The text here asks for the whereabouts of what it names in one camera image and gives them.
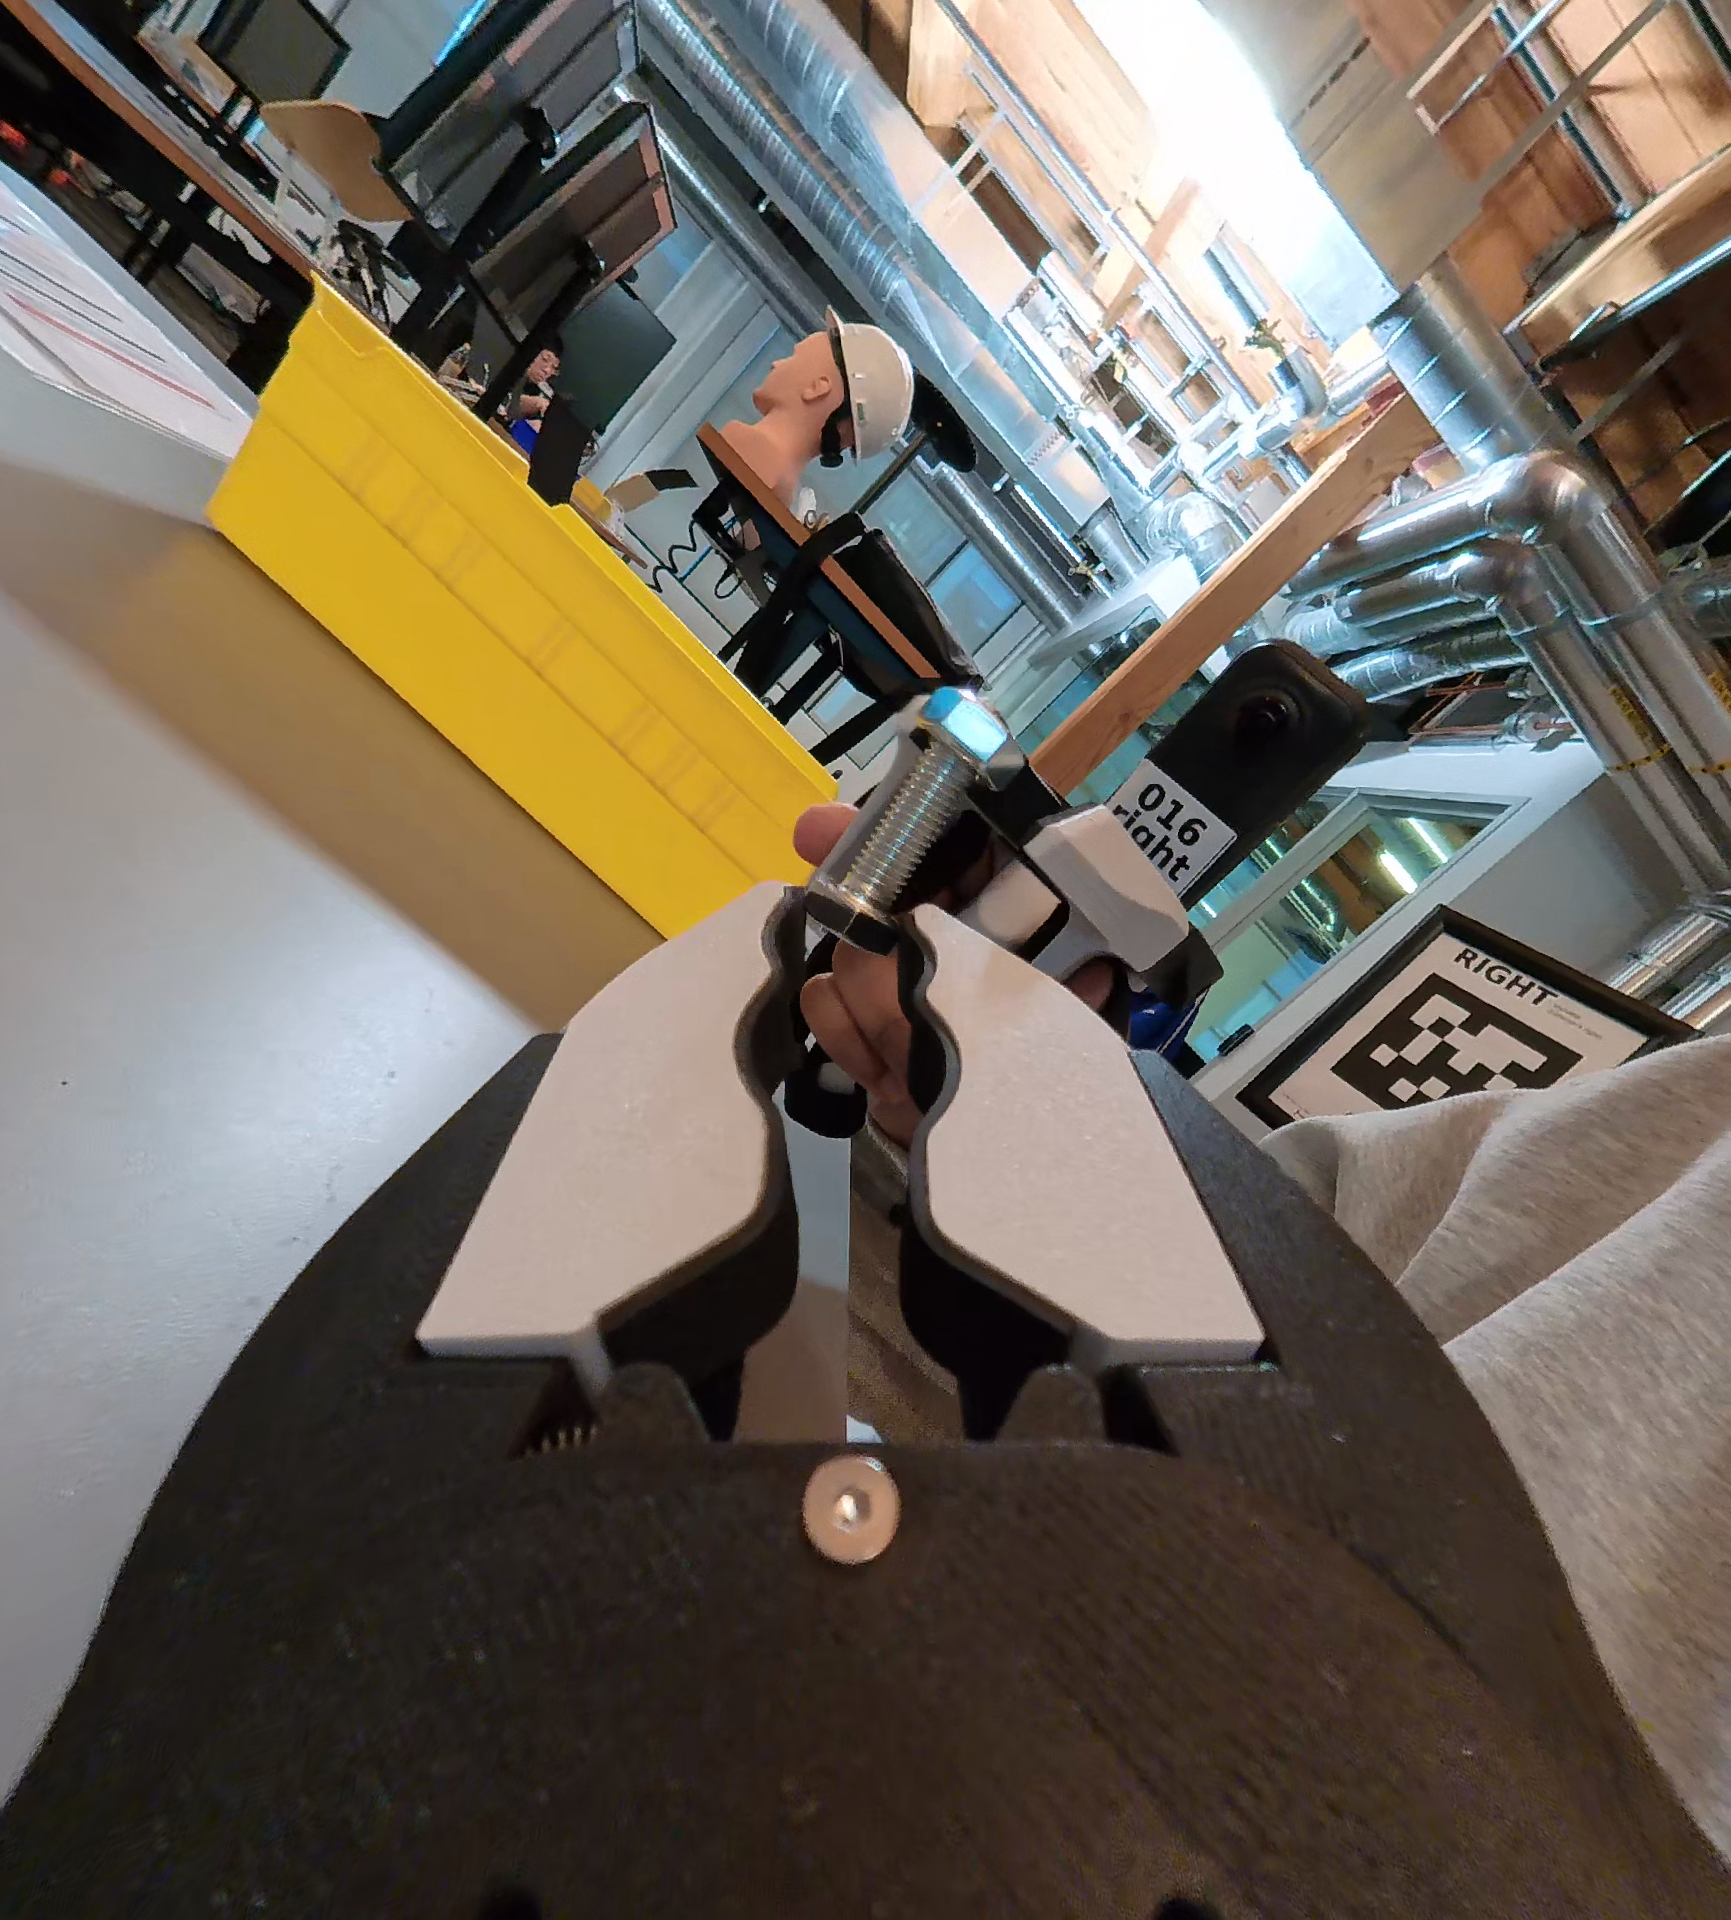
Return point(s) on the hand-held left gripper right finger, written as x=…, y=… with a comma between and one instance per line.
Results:
x=1075, y=1185

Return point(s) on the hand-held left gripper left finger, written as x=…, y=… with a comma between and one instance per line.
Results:
x=627, y=1170

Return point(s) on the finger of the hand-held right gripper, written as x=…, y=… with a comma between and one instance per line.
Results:
x=1025, y=792

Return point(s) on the steel hex nut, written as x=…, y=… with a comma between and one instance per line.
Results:
x=967, y=735

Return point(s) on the steel bolt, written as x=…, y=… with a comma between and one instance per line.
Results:
x=888, y=842

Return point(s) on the yellow plastic bin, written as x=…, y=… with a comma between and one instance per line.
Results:
x=507, y=600

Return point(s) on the person's right forearm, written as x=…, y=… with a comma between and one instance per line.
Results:
x=1630, y=1350

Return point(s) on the wooden top office desk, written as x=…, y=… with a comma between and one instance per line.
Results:
x=822, y=584

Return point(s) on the grey desk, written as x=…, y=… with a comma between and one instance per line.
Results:
x=131, y=1124

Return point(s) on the person's right hand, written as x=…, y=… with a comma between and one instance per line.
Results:
x=852, y=1044

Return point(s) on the silver pipe bundle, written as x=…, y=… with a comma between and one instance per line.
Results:
x=1524, y=600

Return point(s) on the framed marker sign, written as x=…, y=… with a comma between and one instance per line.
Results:
x=1452, y=1035

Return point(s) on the black disc-top pole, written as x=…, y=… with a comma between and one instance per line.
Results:
x=943, y=429

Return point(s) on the white hard hat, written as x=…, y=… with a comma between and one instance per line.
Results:
x=873, y=375

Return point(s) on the mannequin head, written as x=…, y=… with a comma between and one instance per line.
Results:
x=794, y=406

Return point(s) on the laminated paper sheet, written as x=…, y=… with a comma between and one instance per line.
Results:
x=41, y=283

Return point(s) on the silver ventilation duct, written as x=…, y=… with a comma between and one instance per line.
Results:
x=835, y=269

